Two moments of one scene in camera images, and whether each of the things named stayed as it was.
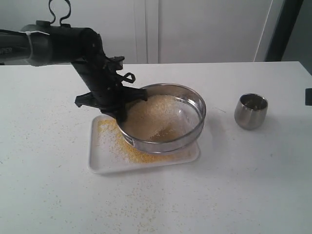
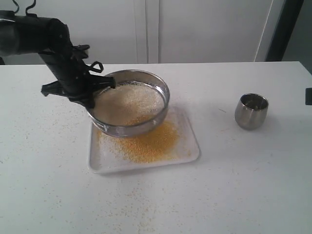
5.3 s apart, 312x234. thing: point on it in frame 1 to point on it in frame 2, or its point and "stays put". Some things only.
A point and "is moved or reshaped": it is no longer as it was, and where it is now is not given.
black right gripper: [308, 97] stays put
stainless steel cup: [250, 110] stays put
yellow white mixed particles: [161, 117] is moved or reshaped
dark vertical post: [284, 26] stays put
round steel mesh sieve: [172, 117] is moved or reshaped
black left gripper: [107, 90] to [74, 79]
